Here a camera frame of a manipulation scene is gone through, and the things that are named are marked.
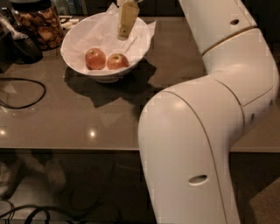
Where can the white paper napkin liner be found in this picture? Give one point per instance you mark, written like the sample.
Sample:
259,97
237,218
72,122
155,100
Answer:
99,32

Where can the red apple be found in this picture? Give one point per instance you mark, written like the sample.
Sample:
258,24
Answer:
117,61
95,59

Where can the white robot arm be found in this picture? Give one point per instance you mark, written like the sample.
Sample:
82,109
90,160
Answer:
186,131

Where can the glass jar of dried chips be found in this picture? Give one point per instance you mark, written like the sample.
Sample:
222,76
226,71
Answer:
40,18

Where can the white bowl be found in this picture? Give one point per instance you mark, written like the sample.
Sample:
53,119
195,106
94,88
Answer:
81,40

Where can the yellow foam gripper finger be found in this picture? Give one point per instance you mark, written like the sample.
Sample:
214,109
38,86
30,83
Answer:
127,16

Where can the black appliance with scoop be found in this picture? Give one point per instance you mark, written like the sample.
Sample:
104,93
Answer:
26,50

